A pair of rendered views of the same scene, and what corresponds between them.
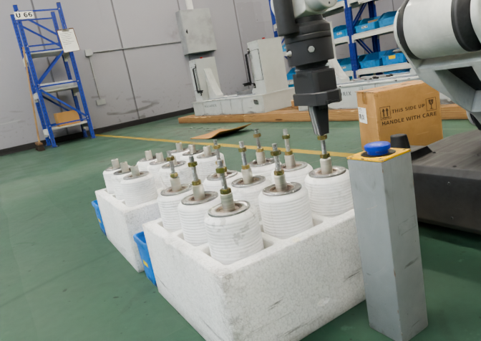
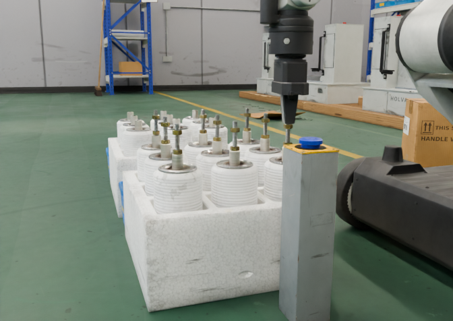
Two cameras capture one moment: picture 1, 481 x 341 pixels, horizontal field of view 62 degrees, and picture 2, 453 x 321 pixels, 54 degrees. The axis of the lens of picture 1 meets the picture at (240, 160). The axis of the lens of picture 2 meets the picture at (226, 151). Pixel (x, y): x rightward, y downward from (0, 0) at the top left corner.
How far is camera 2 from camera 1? 0.26 m
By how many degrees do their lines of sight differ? 11
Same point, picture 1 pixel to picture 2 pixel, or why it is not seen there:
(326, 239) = (259, 218)
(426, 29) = (416, 42)
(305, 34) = (284, 26)
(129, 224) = (119, 171)
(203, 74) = not seen: hidden behind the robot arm
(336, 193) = not seen: hidden behind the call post
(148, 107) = (214, 74)
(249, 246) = (183, 203)
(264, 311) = (182, 264)
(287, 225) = (227, 196)
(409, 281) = (313, 271)
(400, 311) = (298, 296)
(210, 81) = not seen: hidden behind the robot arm
